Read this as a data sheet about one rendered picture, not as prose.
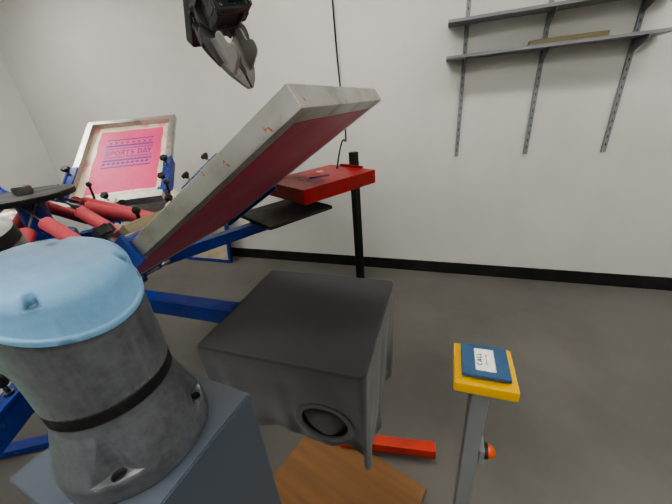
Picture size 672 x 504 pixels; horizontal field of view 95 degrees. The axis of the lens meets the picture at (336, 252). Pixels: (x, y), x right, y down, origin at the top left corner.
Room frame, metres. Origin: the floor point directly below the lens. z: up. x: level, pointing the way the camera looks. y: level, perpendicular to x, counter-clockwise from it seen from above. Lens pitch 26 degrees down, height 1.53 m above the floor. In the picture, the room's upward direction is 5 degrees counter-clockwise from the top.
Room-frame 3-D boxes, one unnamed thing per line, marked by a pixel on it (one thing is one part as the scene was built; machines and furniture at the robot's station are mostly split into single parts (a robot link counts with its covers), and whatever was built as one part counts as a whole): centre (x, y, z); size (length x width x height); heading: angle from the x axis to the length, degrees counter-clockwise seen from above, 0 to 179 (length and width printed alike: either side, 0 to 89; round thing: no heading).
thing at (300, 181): (2.10, 0.06, 1.06); 0.61 x 0.46 x 0.12; 130
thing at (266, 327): (0.81, 0.11, 0.95); 0.48 x 0.44 x 0.01; 70
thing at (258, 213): (1.62, 0.64, 0.91); 1.34 x 0.41 x 0.08; 130
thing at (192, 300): (0.98, 0.58, 0.89); 1.24 x 0.06 x 0.06; 70
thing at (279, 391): (0.64, 0.18, 0.77); 0.46 x 0.09 x 0.36; 70
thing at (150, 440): (0.25, 0.25, 1.25); 0.15 x 0.15 x 0.10
